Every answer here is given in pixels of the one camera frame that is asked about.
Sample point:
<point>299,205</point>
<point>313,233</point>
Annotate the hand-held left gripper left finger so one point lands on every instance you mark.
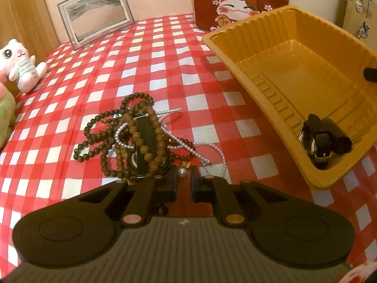
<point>173,182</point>

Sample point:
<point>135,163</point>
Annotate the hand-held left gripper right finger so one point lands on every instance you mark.
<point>193,182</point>

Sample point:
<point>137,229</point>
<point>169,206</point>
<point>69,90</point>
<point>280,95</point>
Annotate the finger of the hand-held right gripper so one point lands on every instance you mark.
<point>370,74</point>

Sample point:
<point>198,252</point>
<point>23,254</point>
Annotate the yellow plastic tray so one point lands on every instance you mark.
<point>294,64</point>

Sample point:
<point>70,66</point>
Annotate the beige door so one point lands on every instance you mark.
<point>352,6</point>

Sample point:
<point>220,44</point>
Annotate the red white checkered tablecloth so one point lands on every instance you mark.
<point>73,76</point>

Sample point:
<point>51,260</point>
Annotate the red white patterned cloth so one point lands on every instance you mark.
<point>358,274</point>

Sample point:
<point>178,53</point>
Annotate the silver framed picture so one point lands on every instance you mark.
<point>94,11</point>

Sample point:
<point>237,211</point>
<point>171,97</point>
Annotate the white cat plush toy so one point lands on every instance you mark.
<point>20,64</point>

